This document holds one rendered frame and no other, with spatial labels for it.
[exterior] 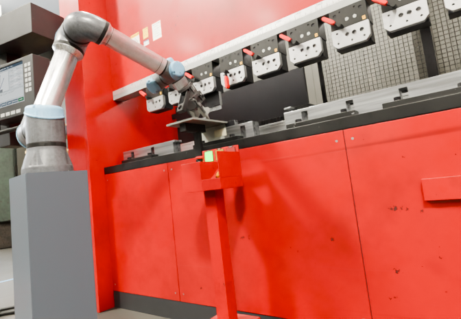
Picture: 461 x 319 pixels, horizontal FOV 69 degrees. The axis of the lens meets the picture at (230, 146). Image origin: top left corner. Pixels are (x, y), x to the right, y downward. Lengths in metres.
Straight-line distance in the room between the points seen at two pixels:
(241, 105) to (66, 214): 1.51
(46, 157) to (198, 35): 1.12
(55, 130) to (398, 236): 1.19
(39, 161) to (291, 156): 0.91
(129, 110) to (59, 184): 1.47
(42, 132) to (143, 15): 1.36
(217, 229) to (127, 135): 1.29
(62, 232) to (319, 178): 0.92
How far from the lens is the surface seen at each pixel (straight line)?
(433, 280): 1.33
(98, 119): 2.39
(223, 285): 1.46
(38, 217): 1.14
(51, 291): 1.18
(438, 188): 1.25
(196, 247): 1.78
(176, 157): 1.82
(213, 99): 1.85
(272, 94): 2.24
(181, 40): 2.06
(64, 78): 1.44
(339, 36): 1.53
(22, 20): 2.64
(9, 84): 2.58
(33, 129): 1.22
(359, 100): 1.46
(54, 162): 1.18
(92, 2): 2.71
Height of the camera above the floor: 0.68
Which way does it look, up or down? 6 degrees up
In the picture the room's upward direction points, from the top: 7 degrees counter-clockwise
